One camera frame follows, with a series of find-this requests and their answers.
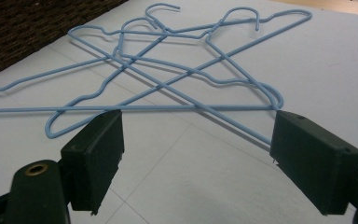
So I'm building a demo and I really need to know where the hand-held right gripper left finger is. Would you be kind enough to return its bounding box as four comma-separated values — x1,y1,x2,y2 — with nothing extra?
60,108,125,216

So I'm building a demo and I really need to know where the white table sheet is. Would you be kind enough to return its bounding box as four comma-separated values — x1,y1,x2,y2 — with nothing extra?
0,0,358,224

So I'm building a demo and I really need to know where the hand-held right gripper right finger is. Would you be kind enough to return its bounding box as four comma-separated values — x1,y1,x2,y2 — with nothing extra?
269,110,358,217

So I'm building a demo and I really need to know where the blue wire hanger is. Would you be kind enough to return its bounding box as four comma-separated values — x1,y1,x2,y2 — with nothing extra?
67,7,284,147
45,2,313,140
0,17,284,115

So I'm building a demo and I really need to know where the brown wicker basket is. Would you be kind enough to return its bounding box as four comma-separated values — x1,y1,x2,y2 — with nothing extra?
0,0,129,79

